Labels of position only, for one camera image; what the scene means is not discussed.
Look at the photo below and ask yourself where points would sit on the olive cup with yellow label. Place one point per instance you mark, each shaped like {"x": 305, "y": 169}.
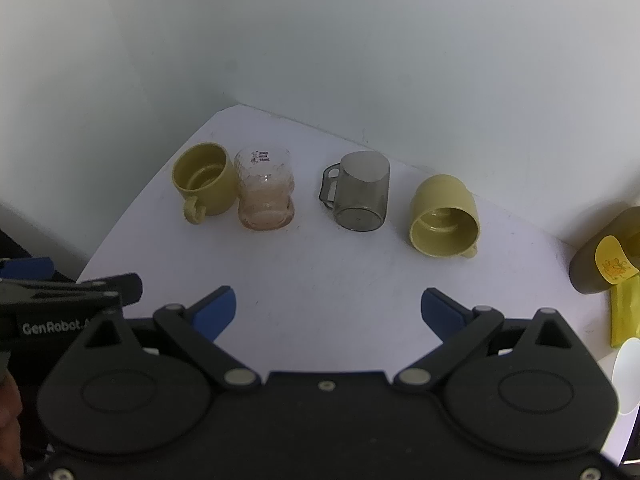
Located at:
{"x": 587, "y": 265}

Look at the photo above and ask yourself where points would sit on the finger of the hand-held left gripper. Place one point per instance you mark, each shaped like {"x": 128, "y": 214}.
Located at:
{"x": 27, "y": 267}
{"x": 117, "y": 287}

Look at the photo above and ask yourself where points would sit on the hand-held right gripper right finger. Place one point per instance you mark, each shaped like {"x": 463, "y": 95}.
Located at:
{"x": 441, "y": 311}

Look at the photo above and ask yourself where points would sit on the yellow packet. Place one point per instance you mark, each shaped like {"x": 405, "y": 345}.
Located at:
{"x": 625, "y": 315}

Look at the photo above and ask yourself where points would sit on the grey transparent cup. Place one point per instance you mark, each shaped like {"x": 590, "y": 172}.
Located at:
{"x": 361, "y": 195}

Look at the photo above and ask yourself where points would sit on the yellow mug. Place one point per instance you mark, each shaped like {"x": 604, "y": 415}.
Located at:
{"x": 445, "y": 220}
{"x": 205, "y": 177}

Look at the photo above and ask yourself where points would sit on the person's left hand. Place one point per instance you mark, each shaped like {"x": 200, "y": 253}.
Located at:
{"x": 9, "y": 425}

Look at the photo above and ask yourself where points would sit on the pink glass cup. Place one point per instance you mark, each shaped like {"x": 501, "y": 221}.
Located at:
{"x": 265, "y": 195}

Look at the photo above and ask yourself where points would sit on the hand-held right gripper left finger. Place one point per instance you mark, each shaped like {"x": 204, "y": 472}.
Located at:
{"x": 216, "y": 311}

